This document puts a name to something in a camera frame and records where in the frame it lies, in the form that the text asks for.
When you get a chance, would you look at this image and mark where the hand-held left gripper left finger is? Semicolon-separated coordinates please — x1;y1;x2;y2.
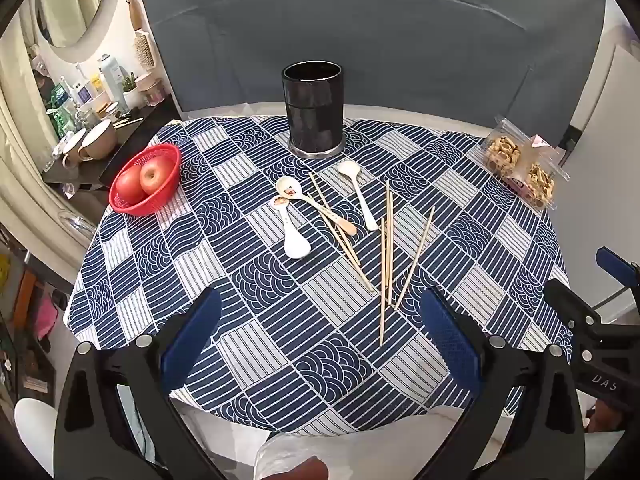
52;286;223;480

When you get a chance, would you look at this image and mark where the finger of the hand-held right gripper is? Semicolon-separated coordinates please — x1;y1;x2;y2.
544;279;601;333
595;247;640;293

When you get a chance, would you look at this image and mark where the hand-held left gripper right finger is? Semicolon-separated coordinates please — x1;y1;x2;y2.
419;287;587;480

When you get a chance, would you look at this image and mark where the ceramic spoon with printed handle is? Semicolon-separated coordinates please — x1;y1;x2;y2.
270;195;311;260

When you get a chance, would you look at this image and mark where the ceramic spoon with printed bowl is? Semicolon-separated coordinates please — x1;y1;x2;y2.
275;176;358;237

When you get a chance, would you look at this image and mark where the plain white ceramic spoon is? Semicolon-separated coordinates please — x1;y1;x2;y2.
336;160;379;232

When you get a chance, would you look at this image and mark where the black cylindrical utensil holder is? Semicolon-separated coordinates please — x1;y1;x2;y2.
281;60;347;159

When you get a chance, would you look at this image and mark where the person's right hand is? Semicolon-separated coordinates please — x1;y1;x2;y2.
590;402;628;433

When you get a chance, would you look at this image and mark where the clear snack box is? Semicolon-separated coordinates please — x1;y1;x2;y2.
510;150;571;210
482;116;533;178

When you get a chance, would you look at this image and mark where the blue white patterned tablecloth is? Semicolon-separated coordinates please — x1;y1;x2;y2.
62;115;573;436

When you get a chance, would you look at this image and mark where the white plastic bag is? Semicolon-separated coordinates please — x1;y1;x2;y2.
255;405;471;480

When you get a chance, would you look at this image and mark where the pink cloth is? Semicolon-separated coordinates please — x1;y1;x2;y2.
35;295;61;341

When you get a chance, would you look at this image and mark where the white cabinet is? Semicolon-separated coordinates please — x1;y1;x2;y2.
570;42;640;171

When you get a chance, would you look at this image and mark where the red apple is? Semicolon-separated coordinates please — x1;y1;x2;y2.
116;165;148;207
139;156;173;196

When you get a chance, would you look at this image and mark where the red plastic basket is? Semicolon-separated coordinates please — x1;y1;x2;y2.
108;143;182;217

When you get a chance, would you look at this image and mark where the white stool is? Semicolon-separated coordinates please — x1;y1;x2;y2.
14;399;57;480

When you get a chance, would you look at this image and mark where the beige ceramic mug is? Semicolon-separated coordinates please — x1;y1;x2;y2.
57;129;88;168
77;119;120;161

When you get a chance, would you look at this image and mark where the small potted plant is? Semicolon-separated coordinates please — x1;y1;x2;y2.
121;72;141;111

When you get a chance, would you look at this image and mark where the pink jar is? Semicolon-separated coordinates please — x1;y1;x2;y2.
137;74;167;107

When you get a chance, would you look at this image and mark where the green packet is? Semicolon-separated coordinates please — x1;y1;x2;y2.
47;82;76;138

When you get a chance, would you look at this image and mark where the white pump bottle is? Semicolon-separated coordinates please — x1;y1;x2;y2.
98;54;126;111

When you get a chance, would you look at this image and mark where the purple label bottle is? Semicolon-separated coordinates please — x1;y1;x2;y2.
75;65;96;108

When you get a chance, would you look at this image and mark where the bristle hairbrush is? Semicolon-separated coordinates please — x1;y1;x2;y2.
134;30;157;70

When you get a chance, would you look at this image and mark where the grey backdrop board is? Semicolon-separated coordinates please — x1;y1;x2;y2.
135;0;608;128

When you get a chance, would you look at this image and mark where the wooden handled brush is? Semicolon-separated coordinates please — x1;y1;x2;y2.
127;0;146;33

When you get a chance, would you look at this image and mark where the oval wall mirror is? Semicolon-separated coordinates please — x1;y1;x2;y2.
35;0;126;63

